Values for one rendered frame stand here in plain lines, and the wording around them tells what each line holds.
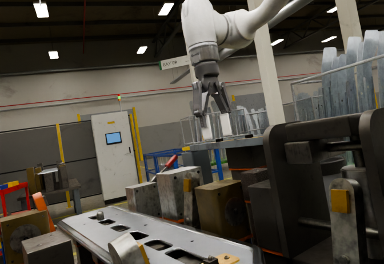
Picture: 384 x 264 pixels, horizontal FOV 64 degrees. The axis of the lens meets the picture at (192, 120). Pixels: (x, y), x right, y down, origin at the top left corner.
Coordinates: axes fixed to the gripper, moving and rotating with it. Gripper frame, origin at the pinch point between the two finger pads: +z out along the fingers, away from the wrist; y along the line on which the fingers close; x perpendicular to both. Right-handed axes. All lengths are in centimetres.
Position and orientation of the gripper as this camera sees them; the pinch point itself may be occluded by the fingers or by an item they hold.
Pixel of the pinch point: (216, 129)
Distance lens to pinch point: 93.7
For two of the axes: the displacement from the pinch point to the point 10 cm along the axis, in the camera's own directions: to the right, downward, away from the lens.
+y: -6.7, 0.7, -7.4
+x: 7.3, -1.6, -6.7
